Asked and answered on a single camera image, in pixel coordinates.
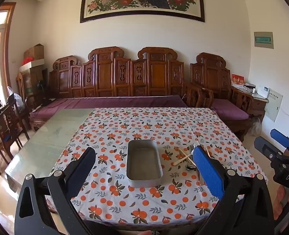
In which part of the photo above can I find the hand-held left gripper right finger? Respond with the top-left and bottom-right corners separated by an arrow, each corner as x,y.
192,145 -> 275,235

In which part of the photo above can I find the person's right hand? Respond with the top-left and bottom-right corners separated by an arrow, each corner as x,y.
273,184 -> 289,222

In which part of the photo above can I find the small cardboard box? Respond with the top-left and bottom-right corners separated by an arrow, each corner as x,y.
23,43 -> 44,60

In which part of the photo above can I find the grey fluffy duster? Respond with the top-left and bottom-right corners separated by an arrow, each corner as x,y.
250,116 -> 263,136

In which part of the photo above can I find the framed floral painting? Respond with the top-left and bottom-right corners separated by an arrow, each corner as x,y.
80,0 -> 206,24

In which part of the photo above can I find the white tabletop device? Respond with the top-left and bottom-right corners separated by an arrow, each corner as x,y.
253,86 -> 269,98

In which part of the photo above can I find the orange print tablecloth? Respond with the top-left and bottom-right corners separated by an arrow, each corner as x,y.
47,107 -> 268,227

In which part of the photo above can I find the large brown cardboard box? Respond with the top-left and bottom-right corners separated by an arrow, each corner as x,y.
21,66 -> 47,98

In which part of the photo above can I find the black desk lamp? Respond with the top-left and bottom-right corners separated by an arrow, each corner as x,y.
36,80 -> 46,98

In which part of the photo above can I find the white wall panel door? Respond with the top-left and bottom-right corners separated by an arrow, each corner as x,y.
264,88 -> 283,122

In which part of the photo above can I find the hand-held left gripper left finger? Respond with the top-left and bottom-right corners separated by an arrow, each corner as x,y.
14,147 -> 96,235

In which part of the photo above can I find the carved wooden armchair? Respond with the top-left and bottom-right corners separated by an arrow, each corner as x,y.
190,52 -> 255,142

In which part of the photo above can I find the long carved wooden sofa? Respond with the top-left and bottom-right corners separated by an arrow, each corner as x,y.
25,46 -> 214,131

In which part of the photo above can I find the purple armchair cushion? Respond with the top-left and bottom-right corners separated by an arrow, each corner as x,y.
210,99 -> 250,121

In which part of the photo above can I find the red box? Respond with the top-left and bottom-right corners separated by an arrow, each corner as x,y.
231,73 -> 245,87

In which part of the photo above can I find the wooden door frame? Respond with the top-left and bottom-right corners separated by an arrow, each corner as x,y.
0,2 -> 17,108

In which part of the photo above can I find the grey wall box green label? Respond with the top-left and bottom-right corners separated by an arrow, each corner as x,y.
254,31 -> 274,49

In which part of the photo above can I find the wooden side table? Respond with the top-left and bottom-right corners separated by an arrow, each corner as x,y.
232,84 -> 269,118

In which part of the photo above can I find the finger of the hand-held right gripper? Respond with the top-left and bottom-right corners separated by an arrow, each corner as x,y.
270,128 -> 289,161
254,136 -> 286,162

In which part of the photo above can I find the white plastic bag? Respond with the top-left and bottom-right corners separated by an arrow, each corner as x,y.
7,86 -> 25,110

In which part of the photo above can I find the metal tray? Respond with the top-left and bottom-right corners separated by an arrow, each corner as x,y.
126,139 -> 164,188

